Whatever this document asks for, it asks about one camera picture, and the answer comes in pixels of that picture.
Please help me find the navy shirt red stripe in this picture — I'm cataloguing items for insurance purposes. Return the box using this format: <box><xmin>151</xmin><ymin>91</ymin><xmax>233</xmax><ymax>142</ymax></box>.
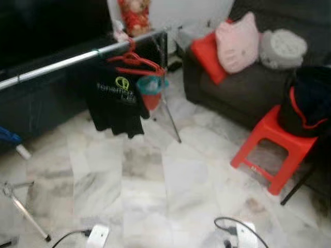
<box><xmin>289</xmin><ymin>67</ymin><xmax>331</xmax><ymax>130</ymax></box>

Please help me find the red plastic hanger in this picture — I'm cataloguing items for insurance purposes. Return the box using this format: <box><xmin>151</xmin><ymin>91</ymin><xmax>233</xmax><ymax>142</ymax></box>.
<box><xmin>110</xmin><ymin>41</ymin><xmax>167</xmax><ymax>77</ymax></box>
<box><xmin>108</xmin><ymin>39</ymin><xmax>167</xmax><ymax>75</ymax></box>

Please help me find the red plastic stool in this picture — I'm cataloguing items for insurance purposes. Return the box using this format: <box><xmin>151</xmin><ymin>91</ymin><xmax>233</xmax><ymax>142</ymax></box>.
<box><xmin>230</xmin><ymin>103</ymin><xmax>319</xmax><ymax>196</ymax></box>

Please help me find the black laundry basket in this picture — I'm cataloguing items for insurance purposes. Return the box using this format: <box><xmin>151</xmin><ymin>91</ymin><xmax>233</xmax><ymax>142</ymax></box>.
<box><xmin>278</xmin><ymin>65</ymin><xmax>331</xmax><ymax>137</ymax></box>

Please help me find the dark grey sofa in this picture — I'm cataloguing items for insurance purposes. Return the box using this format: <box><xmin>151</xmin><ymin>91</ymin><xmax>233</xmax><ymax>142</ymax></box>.
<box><xmin>178</xmin><ymin>0</ymin><xmax>331</xmax><ymax>130</ymax></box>

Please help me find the black T-shirt green logo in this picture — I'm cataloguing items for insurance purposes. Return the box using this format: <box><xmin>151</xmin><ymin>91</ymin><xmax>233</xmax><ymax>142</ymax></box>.
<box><xmin>85</xmin><ymin>52</ymin><xmax>151</xmax><ymax>139</ymax></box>

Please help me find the red bin teal bag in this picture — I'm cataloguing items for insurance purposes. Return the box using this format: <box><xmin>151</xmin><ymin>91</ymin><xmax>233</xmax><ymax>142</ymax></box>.
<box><xmin>136</xmin><ymin>74</ymin><xmax>170</xmax><ymax>112</ymax></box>

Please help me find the red cushion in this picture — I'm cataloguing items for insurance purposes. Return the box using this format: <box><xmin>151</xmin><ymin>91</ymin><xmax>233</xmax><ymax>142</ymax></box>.
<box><xmin>190</xmin><ymin>20</ymin><xmax>231</xmax><ymax>85</ymax></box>

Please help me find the pink cat cushion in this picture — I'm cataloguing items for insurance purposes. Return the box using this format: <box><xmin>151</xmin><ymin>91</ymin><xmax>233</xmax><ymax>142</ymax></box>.
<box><xmin>215</xmin><ymin>11</ymin><xmax>261</xmax><ymax>74</ymax></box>

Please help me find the grey round plush cushion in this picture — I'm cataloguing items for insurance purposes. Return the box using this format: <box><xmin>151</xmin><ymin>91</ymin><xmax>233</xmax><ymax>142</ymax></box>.
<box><xmin>259</xmin><ymin>28</ymin><xmax>308</xmax><ymax>70</ymax></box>

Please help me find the black TV cabinet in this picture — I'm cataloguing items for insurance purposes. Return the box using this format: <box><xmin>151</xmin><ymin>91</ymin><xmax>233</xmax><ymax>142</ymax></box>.
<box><xmin>0</xmin><ymin>31</ymin><xmax>169</xmax><ymax>150</ymax></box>

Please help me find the red figurine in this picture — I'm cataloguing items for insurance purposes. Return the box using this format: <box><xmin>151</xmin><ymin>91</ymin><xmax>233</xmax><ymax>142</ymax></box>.
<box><xmin>118</xmin><ymin>0</ymin><xmax>153</xmax><ymax>38</ymax></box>

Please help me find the silver metal clothes rack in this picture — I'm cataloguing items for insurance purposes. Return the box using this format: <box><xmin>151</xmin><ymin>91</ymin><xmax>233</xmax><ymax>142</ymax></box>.
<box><xmin>0</xmin><ymin>28</ymin><xmax>183</xmax><ymax>242</ymax></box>

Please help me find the black television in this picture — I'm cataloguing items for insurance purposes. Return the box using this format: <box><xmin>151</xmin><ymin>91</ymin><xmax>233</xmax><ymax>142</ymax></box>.
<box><xmin>0</xmin><ymin>0</ymin><xmax>112</xmax><ymax>70</ymax></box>

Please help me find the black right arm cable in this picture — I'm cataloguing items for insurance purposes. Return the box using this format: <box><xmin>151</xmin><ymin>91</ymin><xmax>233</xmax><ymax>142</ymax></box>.
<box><xmin>214</xmin><ymin>217</ymin><xmax>269</xmax><ymax>248</ymax></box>

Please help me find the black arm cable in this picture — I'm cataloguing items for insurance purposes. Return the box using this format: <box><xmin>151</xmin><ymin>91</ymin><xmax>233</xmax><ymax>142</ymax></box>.
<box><xmin>214</xmin><ymin>217</ymin><xmax>269</xmax><ymax>248</ymax></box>
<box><xmin>52</xmin><ymin>229</ymin><xmax>94</xmax><ymax>248</ymax></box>

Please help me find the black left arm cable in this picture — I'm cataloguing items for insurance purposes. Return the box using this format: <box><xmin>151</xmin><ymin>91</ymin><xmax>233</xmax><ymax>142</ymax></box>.
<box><xmin>52</xmin><ymin>229</ymin><xmax>94</xmax><ymax>248</ymax></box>

